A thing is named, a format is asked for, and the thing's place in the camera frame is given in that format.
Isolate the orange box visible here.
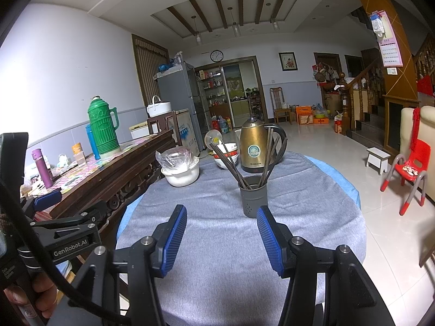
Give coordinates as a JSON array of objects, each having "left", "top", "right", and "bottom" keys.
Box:
[{"left": 295, "top": 105, "right": 313, "bottom": 125}]

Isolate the white box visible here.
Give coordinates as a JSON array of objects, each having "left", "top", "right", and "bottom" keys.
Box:
[{"left": 129, "top": 124, "right": 151, "bottom": 140}]

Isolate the patterned mat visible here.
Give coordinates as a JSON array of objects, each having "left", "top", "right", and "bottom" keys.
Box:
[{"left": 30, "top": 134, "right": 161, "bottom": 196}]

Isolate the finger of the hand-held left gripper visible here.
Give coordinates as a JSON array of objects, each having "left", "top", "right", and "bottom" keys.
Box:
[
  {"left": 22, "top": 190, "right": 63, "bottom": 213},
  {"left": 30, "top": 200, "right": 108, "bottom": 233}
]

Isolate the framed picture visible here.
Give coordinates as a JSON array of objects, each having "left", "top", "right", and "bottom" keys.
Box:
[{"left": 278, "top": 52, "right": 299, "bottom": 72}]

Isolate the white stool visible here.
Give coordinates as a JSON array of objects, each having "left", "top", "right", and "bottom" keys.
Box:
[{"left": 366, "top": 147, "right": 392, "bottom": 176}]

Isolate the wooden door with curtain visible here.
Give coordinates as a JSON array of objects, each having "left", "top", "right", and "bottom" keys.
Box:
[{"left": 131, "top": 34, "right": 170, "bottom": 110}]

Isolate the brown wooden chair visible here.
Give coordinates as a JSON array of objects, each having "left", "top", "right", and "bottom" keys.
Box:
[{"left": 270, "top": 87, "right": 293, "bottom": 125}]

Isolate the white bowl with red print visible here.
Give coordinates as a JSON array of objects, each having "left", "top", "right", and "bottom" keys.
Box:
[{"left": 213, "top": 143, "right": 239, "bottom": 170}]

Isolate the gold electric kettle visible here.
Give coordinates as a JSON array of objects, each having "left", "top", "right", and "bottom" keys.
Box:
[{"left": 239, "top": 115, "right": 288, "bottom": 174}]

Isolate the pink wall calendar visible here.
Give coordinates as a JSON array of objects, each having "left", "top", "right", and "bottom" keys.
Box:
[{"left": 368, "top": 10, "right": 404, "bottom": 68}]

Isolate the white chest freezer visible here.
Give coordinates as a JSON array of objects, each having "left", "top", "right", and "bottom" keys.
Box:
[{"left": 176, "top": 109, "right": 202, "bottom": 154}]

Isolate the white pot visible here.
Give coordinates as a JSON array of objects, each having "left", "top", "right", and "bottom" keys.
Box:
[{"left": 161, "top": 161, "right": 200, "bottom": 187}]

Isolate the clear plastic bag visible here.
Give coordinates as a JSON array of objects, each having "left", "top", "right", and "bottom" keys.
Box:
[{"left": 155, "top": 146, "right": 195, "bottom": 174}]

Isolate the grey tablecloth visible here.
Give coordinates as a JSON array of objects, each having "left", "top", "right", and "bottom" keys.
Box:
[{"left": 116, "top": 151, "right": 368, "bottom": 326}]

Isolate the dark wooden chair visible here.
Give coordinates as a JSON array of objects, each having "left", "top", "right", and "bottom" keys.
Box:
[{"left": 147, "top": 110, "right": 179, "bottom": 147}]

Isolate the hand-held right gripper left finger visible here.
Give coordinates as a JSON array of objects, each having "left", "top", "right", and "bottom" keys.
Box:
[{"left": 48, "top": 205, "right": 188, "bottom": 326}]

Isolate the blue table cover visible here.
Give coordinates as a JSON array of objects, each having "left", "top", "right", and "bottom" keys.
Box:
[{"left": 116, "top": 154, "right": 361, "bottom": 242}]

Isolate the grey utensil holder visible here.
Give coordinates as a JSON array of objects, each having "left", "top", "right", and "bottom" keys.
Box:
[{"left": 238, "top": 175, "right": 269, "bottom": 218}]

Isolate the silver fridge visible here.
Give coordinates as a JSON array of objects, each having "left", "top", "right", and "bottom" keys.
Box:
[{"left": 156, "top": 62, "right": 212, "bottom": 151}]

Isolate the blue bottle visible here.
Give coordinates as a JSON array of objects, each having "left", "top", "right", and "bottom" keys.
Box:
[{"left": 85, "top": 124, "right": 101, "bottom": 161}]

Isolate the purple bottle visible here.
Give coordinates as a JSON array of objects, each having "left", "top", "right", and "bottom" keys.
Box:
[{"left": 31, "top": 148, "right": 54, "bottom": 189}]

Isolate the red child chair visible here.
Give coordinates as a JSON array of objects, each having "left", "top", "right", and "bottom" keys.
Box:
[{"left": 380, "top": 139, "right": 429, "bottom": 217}]

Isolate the red tassel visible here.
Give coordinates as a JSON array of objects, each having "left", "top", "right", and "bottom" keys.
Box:
[{"left": 409, "top": 107, "right": 422, "bottom": 152}]

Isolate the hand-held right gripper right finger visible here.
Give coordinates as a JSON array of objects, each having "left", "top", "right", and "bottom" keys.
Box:
[{"left": 256, "top": 205, "right": 396, "bottom": 326}]

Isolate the dark wooden sideboard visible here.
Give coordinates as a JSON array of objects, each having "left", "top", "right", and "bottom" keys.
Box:
[{"left": 20, "top": 129, "right": 181, "bottom": 242}]

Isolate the orange and white cup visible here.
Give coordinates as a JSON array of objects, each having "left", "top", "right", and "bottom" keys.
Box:
[{"left": 71, "top": 142, "right": 86, "bottom": 166}]

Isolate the kitchen doorway frame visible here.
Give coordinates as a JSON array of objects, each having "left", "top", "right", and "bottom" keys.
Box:
[{"left": 195, "top": 56, "right": 268, "bottom": 133}]

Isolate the round pale disc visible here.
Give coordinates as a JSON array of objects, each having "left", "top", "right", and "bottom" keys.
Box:
[{"left": 204, "top": 130, "right": 223, "bottom": 149}]

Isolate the wooden staircase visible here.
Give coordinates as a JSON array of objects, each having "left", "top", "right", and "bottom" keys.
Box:
[{"left": 340, "top": 39, "right": 435, "bottom": 153}]

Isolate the bundle of dark chopsticks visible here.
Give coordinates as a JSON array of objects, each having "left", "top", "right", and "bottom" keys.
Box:
[{"left": 208, "top": 126, "right": 284, "bottom": 190}]

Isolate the white basket with handle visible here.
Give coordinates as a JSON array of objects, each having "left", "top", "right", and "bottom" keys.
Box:
[{"left": 146, "top": 95, "right": 172, "bottom": 118}]

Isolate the person's left hand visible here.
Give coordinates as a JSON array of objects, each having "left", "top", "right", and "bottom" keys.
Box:
[{"left": 3, "top": 273, "right": 59, "bottom": 320}]

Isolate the green thermos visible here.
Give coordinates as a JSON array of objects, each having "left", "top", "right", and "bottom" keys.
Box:
[{"left": 88, "top": 96, "right": 122, "bottom": 157}]

